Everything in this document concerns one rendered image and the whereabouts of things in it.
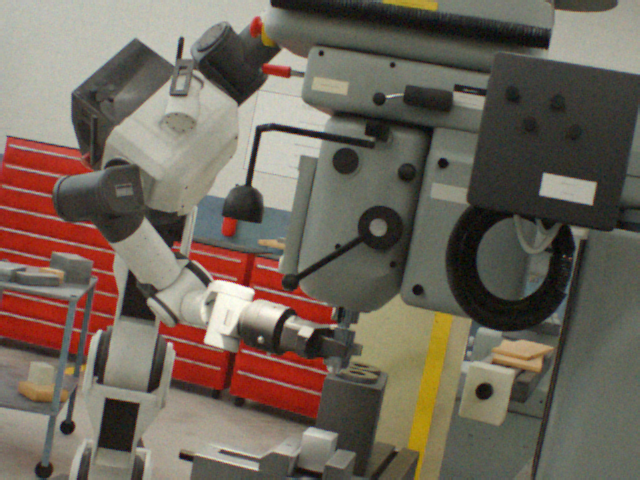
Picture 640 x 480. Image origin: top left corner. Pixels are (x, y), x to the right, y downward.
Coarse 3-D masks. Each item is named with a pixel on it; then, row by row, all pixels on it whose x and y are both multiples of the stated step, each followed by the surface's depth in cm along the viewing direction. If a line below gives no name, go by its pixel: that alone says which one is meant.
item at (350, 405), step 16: (352, 368) 218; (368, 368) 221; (336, 384) 208; (352, 384) 207; (368, 384) 209; (384, 384) 219; (320, 400) 208; (336, 400) 208; (352, 400) 207; (368, 400) 207; (320, 416) 208; (336, 416) 208; (352, 416) 207; (368, 416) 207; (336, 432) 208; (352, 432) 208; (368, 432) 207; (336, 448) 208; (352, 448) 208; (368, 448) 207
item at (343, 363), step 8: (328, 336) 177; (336, 336) 175; (344, 336) 175; (352, 336) 176; (344, 344) 175; (352, 344) 176; (328, 360) 176; (336, 360) 175; (344, 360) 176; (344, 368) 176
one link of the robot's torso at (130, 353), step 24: (192, 216) 240; (120, 264) 233; (120, 288) 233; (120, 312) 234; (144, 312) 240; (120, 336) 234; (144, 336) 235; (96, 360) 235; (120, 360) 234; (144, 360) 235; (120, 384) 237; (144, 384) 236
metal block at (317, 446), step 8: (304, 432) 176; (312, 432) 177; (320, 432) 178; (328, 432) 179; (304, 440) 175; (312, 440) 175; (320, 440) 174; (328, 440) 174; (336, 440) 179; (304, 448) 175; (312, 448) 175; (320, 448) 174; (328, 448) 174; (304, 456) 175; (312, 456) 175; (320, 456) 174; (328, 456) 174; (304, 464) 175; (312, 464) 175; (320, 464) 174
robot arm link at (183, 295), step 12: (180, 276) 208; (192, 276) 208; (204, 276) 209; (168, 288) 207; (180, 288) 207; (192, 288) 208; (204, 288) 209; (168, 300) 206; (180, 300) 207; (192, 300) 201; (180, 312) 207; (192, 312) 199
